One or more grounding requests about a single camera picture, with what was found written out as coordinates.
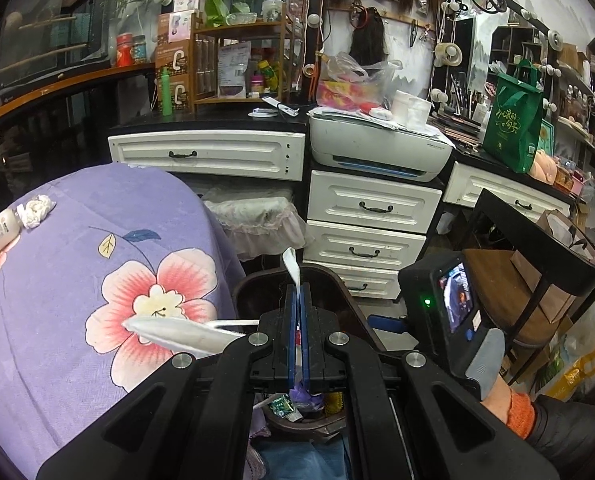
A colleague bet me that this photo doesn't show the brown cardboard box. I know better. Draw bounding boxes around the brown cardboard box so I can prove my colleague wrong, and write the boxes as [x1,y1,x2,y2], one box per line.
[156,42,191,78]
[155,74,191,113]

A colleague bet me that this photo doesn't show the purple floral tablecloth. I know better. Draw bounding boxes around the purple floral tablecloth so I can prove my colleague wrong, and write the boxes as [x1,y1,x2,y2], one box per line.
[0,162,251,480]

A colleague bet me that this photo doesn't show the crumpled white tissue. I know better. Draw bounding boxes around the crumpled white tissue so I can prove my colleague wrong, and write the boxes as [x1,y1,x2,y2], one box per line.
[16,194,57,231]

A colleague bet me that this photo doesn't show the glass display case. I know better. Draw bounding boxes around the glass display case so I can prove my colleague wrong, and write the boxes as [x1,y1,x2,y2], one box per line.
[0,0,116,91]

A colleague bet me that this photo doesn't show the dark brown trash bin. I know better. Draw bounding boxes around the dark brown trash bin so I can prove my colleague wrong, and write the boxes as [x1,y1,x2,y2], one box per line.
[230,264,378,441]

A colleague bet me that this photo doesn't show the wooden shelf rack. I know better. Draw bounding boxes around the wooden shelf rack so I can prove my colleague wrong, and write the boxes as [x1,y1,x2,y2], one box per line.
[192,12,303,106]

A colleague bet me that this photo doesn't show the dark hanging wig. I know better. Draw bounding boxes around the dark hanging wig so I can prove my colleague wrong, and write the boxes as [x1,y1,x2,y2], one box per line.
[350,14,389,66]

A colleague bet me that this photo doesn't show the white printer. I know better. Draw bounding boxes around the white printer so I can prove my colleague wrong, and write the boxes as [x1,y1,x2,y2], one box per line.
[308,110,454,182]

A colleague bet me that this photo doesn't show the red tin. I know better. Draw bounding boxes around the red tin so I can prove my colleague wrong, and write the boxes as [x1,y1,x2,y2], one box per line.
[115,32,134,67]

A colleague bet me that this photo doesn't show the white chest drawer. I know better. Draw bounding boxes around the white chest drawer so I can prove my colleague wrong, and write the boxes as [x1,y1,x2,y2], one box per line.
[305,220,427,271]
[322,260,403,302]
[307,170,443,233]

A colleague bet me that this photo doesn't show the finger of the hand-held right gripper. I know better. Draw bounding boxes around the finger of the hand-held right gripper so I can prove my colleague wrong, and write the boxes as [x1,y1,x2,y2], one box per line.
[366,312,411,335]

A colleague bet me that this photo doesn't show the person's right hand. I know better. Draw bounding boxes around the person's right hand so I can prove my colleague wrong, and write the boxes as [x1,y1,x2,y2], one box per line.
[465,330,514,427]

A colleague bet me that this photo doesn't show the white tissue roll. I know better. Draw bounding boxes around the white tissue roll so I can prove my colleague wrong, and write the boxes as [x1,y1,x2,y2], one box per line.
[408,97,432,128]

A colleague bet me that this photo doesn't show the green tote bag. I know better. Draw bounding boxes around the green tote bag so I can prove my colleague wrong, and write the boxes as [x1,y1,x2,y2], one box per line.
[481,58,545,173]

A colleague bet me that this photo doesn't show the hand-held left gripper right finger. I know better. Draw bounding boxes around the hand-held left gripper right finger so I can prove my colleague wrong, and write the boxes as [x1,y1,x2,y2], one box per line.
[300,282,561,480]

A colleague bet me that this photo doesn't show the green foil wrapper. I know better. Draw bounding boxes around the green foil wrapper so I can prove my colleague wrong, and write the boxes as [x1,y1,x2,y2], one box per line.
[270,395,298,418]

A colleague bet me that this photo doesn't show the pink and white card boxes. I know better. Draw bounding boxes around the pink and white card boxes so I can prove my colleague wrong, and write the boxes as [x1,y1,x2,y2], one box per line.
[170,0,201,43]

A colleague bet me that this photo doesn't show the blue denim cloth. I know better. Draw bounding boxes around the blue denim cloth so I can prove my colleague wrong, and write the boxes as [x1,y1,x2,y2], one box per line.
[250,435,353,480]

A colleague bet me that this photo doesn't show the brown paper bag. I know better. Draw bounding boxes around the brown paper bag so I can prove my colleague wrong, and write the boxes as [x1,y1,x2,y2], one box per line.
[510,209,595,318]

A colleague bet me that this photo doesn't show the clear plastic bag with items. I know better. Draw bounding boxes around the clear plastic bag with items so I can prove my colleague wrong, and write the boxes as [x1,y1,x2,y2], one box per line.
[316,52,403,111]

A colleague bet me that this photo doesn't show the green plastic bottle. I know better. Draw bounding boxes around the green plastic bottle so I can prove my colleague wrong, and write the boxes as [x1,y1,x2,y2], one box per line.
[158,67,174,117]

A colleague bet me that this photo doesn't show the peach plush toy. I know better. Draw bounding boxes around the peach plush toy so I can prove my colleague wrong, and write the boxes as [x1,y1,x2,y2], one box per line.
[530,150,558,183]

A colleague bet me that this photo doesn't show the white desk drawer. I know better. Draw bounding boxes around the white desk drawer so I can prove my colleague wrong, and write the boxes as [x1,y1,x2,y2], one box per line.
[442,161,573,221]

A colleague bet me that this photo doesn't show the curved wooden counter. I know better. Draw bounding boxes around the curved wooden counter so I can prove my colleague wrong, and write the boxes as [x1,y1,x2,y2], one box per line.
[0,60,158,133]

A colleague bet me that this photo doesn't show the yellow printed sack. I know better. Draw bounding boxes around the yellow printed sack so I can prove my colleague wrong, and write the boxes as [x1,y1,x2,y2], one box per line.
[532,340,595,401]

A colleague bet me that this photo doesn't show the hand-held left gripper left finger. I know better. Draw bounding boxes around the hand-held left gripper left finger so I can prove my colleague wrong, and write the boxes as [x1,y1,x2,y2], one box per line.
[36,282,301,480]

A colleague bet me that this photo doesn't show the purple plastic packet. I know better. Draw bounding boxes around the purple plastic packet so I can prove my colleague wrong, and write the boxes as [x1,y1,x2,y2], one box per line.
[290,382,323,411]

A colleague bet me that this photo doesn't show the white document pouch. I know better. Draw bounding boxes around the white document pouch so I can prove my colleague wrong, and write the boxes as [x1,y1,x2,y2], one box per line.
[218,42,252,98]

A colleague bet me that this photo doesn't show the white hair tool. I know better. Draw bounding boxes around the white hair tool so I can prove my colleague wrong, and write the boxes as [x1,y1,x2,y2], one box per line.
[248,96,304,120]

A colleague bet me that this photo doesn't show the vanity mirror with bulbs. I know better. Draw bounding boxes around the vanity mirror with bulbs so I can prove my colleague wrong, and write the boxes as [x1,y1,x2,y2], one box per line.
[430,0,563,126]

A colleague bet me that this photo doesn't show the long white drawer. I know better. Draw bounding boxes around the long white drawer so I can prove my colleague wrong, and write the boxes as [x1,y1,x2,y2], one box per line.
[108,129,305,182]

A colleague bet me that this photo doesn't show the black chair with wooden seat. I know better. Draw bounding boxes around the black chair with wooden seat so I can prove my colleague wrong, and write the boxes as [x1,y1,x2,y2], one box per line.
[460,187,595,391]

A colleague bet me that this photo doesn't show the stool with lace cover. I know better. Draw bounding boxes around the stool with lace cover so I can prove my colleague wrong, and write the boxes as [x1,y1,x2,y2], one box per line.
[200,187,305,263]

